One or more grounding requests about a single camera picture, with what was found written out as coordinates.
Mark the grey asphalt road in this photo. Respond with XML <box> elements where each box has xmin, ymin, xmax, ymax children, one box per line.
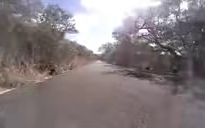
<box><xmin>0</xmin><ymin>59</ymin><xmax>205</xmax><ymax>128</ymax></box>

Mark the dark earth verge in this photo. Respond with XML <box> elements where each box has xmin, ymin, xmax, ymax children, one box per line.
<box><xmin>102</xmin><ymin>62</ymin><xmax>205</xmax><ymax>95</ymax></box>

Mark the row of trees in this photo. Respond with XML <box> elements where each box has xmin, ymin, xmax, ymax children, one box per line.
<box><xmin>98</xmin><ymin>0</ymin><xmax>205</xmax><ymax>81</ymax></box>
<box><xmin>0</xmin><ymin>0</ymin><xmax>98</xmax><ymax>73</ymax></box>

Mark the dry grass verge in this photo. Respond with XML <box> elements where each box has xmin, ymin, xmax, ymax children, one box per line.
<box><xmin>0</xmin><ymin>55</ymin><xmax>98</xmax><ymax>96</ymax></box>

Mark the pale kerb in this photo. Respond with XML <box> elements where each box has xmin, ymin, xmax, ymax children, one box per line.
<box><xmin>0</xmin><ymin>75</ymin><xmax>54</xmax><ymax>99</ymax></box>

